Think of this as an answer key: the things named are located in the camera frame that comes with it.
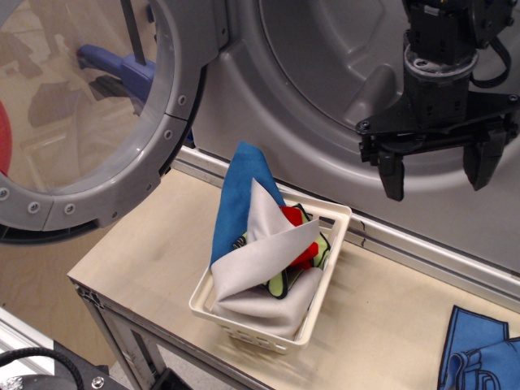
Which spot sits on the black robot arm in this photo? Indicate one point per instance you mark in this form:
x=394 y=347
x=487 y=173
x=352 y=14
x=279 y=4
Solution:
x=452 y=58

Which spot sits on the dark blue cloth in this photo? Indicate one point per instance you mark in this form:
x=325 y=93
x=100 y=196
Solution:
x=248 y=164

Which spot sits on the light blue cloth garment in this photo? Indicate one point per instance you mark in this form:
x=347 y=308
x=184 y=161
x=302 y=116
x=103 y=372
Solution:
x=478 y=353

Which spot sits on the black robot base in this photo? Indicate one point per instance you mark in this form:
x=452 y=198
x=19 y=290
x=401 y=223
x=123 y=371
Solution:
x=46 y=367

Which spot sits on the white plastic laundry basket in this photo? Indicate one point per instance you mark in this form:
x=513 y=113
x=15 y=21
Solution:
x=333 y=221

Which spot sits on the blue clamp handle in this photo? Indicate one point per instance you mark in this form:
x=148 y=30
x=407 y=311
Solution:
x=136 y=78

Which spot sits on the aluminium table frame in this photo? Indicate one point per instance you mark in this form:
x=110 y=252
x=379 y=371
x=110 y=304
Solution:
x=137 y=344

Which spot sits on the round transparent washer door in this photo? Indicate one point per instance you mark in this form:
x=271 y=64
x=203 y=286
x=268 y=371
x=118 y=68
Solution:
x=85 y=152

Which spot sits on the red cloth garment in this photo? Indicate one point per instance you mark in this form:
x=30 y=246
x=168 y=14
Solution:
x=307 y=246

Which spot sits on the grey toy washing machine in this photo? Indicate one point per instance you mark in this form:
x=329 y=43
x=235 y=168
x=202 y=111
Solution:
x=296 y=77

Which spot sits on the red round object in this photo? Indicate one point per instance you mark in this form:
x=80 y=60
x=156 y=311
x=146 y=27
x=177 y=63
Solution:
x=6 y=142

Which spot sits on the grey cloth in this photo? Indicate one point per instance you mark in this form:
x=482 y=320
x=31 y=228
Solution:
x=254 y=305

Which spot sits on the lime green cloth garment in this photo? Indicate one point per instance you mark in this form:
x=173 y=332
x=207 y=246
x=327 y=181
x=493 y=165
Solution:
x=271 y=247

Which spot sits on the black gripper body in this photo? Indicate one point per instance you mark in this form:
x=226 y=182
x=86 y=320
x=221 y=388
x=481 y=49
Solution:
x=437 y=110

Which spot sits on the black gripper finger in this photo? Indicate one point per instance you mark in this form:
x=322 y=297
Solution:
x=392 y=172
x=481 y=157

